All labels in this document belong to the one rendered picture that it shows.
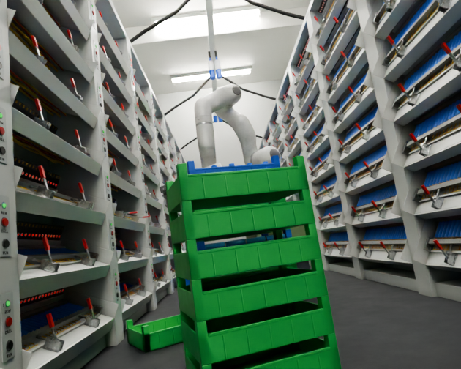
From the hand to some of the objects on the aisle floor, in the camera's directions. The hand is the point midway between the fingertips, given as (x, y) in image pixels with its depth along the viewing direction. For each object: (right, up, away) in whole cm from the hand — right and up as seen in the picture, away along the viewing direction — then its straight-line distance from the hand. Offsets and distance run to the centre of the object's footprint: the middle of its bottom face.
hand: (163, 190), depth 180 cm
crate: (+14, -52, -49) cm, 73 cm away
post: (-19, -69, +24) cm, 75 cm away
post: (-18, -57, -45) cm, 75 cm away
